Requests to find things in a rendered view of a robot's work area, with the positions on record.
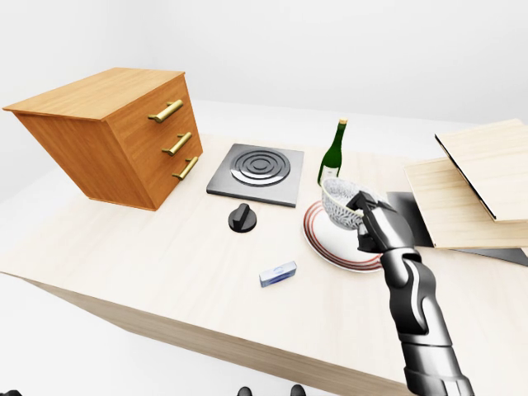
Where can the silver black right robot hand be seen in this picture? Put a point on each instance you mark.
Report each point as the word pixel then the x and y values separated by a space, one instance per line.
pixel 385 229

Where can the small blue white box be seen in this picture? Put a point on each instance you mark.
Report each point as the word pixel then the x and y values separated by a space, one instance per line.
pixel 278 274

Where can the flat dark stove plate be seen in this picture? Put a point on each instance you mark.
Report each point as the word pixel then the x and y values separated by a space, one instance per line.
pixel 257 175

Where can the green wine bottle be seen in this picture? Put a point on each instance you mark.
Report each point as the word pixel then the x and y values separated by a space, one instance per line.
pixel 332 158

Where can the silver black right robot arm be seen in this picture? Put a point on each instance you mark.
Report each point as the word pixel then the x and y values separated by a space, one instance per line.
pixel 420 313

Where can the round black stove knob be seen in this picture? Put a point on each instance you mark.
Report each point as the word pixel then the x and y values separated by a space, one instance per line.
pixel 242 218

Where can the small dark shape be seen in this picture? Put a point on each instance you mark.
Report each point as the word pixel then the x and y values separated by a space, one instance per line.
pixel 297 390
pixel 9 392
pixel 245 392

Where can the large pale wooden board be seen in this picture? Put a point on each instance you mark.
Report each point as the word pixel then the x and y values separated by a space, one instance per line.
pixel 449 206

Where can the wooden cabinet drawer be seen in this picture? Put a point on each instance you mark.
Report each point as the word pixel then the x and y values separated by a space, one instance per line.
pixel 165 182
pixel 150 150
pixel 136 123

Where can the patterned white bowl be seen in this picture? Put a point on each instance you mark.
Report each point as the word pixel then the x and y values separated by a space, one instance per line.
pixel 340 206

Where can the pale wooden board, dark edge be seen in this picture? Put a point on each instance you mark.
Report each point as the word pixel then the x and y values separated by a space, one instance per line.
pixel 491 165

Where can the white plate with red rings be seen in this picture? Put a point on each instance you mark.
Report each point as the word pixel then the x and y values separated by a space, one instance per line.
pixel 330 243

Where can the wooden cabinet with drawers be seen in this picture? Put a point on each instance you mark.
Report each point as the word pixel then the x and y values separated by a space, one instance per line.
pixel 70 136

